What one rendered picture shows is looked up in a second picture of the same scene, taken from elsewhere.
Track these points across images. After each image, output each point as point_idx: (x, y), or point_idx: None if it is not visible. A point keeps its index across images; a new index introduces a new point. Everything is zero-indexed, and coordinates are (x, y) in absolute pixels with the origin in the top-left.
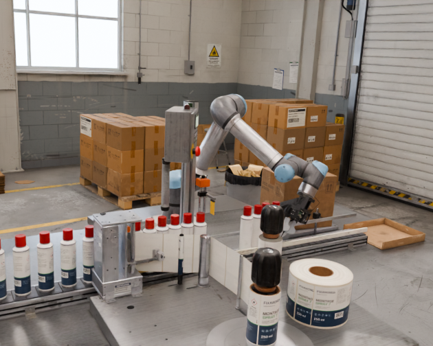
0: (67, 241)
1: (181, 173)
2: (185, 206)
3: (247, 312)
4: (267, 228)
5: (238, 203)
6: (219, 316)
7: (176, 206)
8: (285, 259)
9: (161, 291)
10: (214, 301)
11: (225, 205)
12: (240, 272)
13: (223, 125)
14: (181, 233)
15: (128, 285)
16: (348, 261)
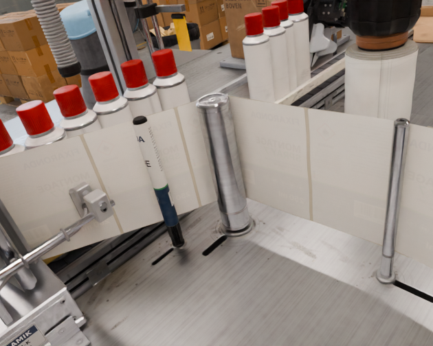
0: None
1: (86, 4)
2: (119, 55)
3: (425, 285)
4: (390, 15)
5: (190, 53)
6: (365, 339)
7: (102, 71)
8: (330, 102)
9: (140, 294)
10: (302, 276)
11: (174, 60)
12: (399, 183)
13: None
14: (132, 116)
15: (29, 336)
16: (423, 73)
